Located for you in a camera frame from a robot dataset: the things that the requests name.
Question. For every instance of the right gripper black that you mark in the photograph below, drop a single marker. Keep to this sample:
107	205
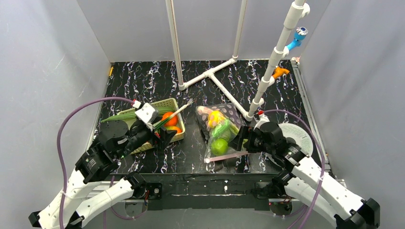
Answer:
248	140

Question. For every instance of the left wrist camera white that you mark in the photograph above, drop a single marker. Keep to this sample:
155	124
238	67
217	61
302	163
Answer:
146	113

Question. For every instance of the blue clamp fitting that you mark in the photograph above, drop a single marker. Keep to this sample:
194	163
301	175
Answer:
299	36

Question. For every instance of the clear zip top bag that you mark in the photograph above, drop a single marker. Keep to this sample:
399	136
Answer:
230	112

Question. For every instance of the green onion with white root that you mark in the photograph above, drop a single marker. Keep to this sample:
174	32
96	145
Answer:
161	123

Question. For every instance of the green bitter gourd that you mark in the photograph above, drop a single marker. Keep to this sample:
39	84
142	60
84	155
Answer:
226	130

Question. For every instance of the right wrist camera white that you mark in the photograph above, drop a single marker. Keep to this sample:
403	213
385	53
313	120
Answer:
261	118

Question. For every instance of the green apple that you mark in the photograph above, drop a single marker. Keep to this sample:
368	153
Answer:
219	147

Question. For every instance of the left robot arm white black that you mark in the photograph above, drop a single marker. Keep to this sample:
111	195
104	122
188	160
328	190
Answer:
71	209

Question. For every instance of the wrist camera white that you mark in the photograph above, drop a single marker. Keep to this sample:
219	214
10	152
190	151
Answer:
146	113
261	118

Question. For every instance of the yellow lemon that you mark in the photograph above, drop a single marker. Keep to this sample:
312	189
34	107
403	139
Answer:
214	118

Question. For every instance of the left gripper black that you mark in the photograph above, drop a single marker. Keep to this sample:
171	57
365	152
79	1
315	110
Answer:
155	135

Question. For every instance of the orange green mango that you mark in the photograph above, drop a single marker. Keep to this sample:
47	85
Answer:
177	129

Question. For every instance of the white pvc pipe frame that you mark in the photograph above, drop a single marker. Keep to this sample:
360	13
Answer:
208	30

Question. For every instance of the white jointed pipe stand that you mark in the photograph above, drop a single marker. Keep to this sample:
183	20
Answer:
297	10

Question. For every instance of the orange fruit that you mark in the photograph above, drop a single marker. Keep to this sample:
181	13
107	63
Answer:
172	122

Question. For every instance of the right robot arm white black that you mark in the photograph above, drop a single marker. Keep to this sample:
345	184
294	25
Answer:
302	178

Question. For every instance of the orange clamp fitting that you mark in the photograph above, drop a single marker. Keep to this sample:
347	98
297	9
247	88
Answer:
278	71

